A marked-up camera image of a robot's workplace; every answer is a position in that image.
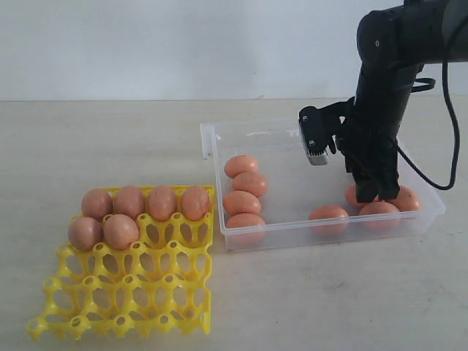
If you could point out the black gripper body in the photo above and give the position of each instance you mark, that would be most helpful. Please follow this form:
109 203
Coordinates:
367 139

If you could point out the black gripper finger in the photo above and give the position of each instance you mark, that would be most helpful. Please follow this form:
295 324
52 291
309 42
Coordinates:
389 187
367 187

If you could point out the brown egg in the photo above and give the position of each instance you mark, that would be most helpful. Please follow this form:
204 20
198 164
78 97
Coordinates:
96 203
252 235
240 164
351 198
241 202
129 201
120 231
384 216
406 200
333 220
252 182
162 203
84 233
195 203

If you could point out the yellow plastic egg tray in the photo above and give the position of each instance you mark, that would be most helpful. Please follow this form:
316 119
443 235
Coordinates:
158 284

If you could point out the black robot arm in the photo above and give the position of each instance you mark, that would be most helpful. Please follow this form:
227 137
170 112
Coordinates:
394 45

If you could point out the clear plastic bin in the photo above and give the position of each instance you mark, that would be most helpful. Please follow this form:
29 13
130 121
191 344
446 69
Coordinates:
296 188

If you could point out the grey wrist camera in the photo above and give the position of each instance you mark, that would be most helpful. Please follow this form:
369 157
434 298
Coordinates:
314 135

